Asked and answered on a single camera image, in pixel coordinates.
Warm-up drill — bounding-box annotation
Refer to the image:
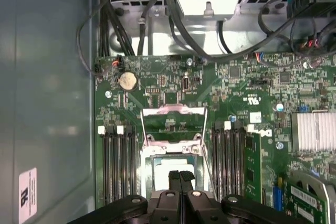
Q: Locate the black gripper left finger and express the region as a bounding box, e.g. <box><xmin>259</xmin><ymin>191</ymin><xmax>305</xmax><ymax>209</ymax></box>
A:
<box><xmin>67</xmin><ymin>170</ymin><xmax>182</xmax><ymax>224</ymax></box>

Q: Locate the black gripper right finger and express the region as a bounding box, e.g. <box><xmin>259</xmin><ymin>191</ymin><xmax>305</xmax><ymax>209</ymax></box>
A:
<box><xmin>180</xmin><ymin>170</ymin><xmax>313</xmax><ymax>224</ymax></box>

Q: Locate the silver square CPU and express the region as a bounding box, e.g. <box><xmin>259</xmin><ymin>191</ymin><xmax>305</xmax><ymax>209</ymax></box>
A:
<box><xmin>153</xmin><ymin>158</ymin><xmax>197</xmax><ymax>192</ymax></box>

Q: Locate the thin metal locking lever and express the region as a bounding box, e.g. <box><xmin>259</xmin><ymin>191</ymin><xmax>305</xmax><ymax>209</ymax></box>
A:
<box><xmin>202</xmin><ymin>150</ymin><xmax>221</xmax><ymax>201</ymax></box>

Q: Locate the metal socket cover frame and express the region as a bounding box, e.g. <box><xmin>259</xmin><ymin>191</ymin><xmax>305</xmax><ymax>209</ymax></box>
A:
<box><xmin>141</xmin><ymin>104</ymin><xmax>208</xmax><ymax>154</ymax></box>

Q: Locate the CPU socket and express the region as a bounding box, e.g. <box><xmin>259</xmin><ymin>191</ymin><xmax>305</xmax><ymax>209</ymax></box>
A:
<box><xmin>140</xmin><ymin>145</ymin><xmax>211</xmax><ymax>201</ymax></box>

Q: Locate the black RAM slot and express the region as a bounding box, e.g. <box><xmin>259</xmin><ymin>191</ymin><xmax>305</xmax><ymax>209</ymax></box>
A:
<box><xmin>232</xmin><ymin>120</ymin><xmax>245</xmax><ymax>198</ymax></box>
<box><xmin>222</xmin><ymin>121</ymin><xmax>233</xmax><ymax>201</ymax></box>
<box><xmin>117</xmin><ymin>125</ymin><xmax>128</xmax><ymax>204</ymax></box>
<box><xmin>97</xmin><ymin>125</ymin><xmax>109</xmax><ymax>205</ymax></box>
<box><xmin>126</xmin><ymin>126</ymin><xmax>138</xmax><ymax>201</ymax></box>
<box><xmin>212</xmin><ymin>120</ymin><xmax>222</xmax><ymax>201</ymax></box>
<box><xmin>108</xmin><ymin>126</ymin><xmax>118</xmax><ymax>204</ymax></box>

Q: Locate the green RAM stick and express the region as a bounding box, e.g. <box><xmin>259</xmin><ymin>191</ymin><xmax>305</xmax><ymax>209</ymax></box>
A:
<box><xmin>244</xmin><ymin>131</ymin><xmax>264</xmax><ymax>204</ymax></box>

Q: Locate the small graphics card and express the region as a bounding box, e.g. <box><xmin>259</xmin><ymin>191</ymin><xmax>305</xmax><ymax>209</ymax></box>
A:
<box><xmin>285</xmin><ymin>170</ymin><xmax>336</xmax><ymax>224</ymax></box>

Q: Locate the green motherboard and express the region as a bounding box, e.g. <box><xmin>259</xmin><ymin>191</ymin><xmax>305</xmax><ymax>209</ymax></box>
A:
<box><xmin>93</xmin><ymin>55</ymin><xmax>336</xmax><ymax>224</ymax></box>

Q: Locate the round coin cell battery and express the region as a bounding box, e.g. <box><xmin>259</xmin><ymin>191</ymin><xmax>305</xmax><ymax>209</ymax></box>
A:
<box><xmin>118</xmin><ymin>71</ymin><xmax>139</xmax><ymax>92</ymax></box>

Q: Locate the silver finned heatsink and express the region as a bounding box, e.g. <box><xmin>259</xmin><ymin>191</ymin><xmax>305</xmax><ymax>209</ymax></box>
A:
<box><xmin>291</xmin><ymin>112</ymin><xmax>336</xmax><ymax>154</ymax></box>

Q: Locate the white label sticker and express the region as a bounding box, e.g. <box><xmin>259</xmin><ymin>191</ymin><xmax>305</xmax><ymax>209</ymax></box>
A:
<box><xmin>18</xmin><ymin>167</ymin><xmax>38</xmax><ymax>224</ymax></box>

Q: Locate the black grey PC case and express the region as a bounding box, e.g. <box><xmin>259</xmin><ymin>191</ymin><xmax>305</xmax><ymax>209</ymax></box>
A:
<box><xmin>0</xmin><ymin>0</ymin><xmax>336</xmax><ymax>224</ymax></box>

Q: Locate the thick black cable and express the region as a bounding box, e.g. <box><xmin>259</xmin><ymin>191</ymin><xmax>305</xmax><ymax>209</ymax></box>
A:
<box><xmin>161</xmin><ymin>0</ymin><xmax>336</xmax><ymax>63</ymax></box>

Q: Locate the black power cable bundle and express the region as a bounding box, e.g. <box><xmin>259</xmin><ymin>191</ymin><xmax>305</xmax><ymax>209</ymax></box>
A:
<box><xmin>97</xmin><ymin>0</ymin><xmax>135</xmax><ymax>57</ymax></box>

